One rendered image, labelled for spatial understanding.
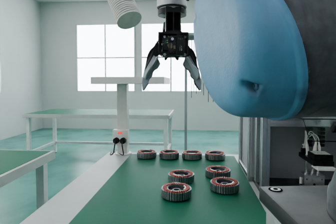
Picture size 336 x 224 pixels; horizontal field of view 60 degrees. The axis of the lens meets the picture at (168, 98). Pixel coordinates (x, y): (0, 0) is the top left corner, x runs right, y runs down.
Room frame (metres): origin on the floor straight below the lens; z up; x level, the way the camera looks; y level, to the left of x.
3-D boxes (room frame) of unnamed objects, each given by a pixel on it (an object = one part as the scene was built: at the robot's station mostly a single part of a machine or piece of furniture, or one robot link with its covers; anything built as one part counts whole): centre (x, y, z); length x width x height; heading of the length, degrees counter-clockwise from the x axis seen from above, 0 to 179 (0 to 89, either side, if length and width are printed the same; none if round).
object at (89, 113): (4.46, 0.98, 0.38); 2.10 x 0.90 x 0.75; 85
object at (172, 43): (0.72, -0.01, 1.29); 0.09 x 0.08 x 0.12; 3
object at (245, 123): (1.38, -0.38, 0.91); 0.28 x 0.03 x 0.32; 175
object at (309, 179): (1.11, -0.56, 0.80); 0.08 x 0.05 x 0.06; 85
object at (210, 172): (1.30, -0.23, 0.77); 0.11 x 0.11 x 0.04
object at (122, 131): (1.61, 0.19, 0.98); 0.37 x 0.35 x 0.46; 85
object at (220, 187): (1.13, -0.22, 0.77); 0.11 x 0.11 x 0.04
